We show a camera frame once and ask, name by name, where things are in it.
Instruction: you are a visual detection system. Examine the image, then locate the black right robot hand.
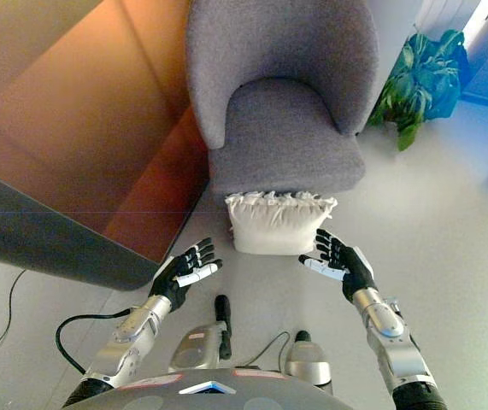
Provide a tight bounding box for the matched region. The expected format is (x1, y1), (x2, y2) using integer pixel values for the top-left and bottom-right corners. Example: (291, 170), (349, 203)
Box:
(297, 228), (379, 305)

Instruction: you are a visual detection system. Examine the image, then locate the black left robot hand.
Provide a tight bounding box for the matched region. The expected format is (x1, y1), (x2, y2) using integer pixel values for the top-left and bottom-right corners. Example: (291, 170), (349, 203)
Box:
(148, 237), (223, 313)

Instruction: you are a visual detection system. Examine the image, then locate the white frilled pillow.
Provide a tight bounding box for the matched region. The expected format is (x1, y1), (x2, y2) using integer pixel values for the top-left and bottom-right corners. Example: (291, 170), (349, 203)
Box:
(224, 190), (338, 256)

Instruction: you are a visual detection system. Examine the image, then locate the grey fabric armchair sofa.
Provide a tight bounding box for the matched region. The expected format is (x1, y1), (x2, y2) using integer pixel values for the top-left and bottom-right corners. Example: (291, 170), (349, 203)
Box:
(185, 0), (380, 202)

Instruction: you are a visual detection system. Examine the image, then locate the silver left robot leg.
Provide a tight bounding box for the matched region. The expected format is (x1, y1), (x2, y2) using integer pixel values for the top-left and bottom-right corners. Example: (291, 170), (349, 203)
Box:
(169, 294), (232, 372)

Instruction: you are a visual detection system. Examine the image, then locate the silver robot leg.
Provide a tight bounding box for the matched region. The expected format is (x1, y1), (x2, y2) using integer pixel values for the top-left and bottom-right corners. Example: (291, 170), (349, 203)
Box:
(284, 330), (334, 396)
(169, 294), (232, 372)

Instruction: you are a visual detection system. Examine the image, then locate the silver right robot leg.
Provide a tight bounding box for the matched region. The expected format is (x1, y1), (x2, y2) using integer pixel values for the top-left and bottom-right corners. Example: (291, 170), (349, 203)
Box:
(284, 330), (334, 396)

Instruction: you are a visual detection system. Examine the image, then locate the dark grey robot torso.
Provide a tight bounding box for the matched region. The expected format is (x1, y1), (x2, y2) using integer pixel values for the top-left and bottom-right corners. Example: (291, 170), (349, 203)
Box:
(62, 367), (358, 410)

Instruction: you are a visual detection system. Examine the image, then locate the brown wooden cabinet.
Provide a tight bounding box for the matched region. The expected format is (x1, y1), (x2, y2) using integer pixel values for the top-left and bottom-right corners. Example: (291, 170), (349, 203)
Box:
(0, 0), (210, 262)

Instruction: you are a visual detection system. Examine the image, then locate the green leafy potted plant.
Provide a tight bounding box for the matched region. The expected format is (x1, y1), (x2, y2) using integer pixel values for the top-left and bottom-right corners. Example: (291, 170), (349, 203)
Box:
(367, 28), (470, 152)

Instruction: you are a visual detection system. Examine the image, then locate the thin grey cable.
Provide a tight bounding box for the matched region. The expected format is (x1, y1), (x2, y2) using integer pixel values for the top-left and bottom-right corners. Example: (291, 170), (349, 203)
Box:
(235, 331), (291, 369)

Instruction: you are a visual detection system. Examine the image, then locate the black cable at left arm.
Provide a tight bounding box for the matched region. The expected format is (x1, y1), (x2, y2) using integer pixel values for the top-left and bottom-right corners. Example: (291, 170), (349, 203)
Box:
(55, 309), (132, 375)

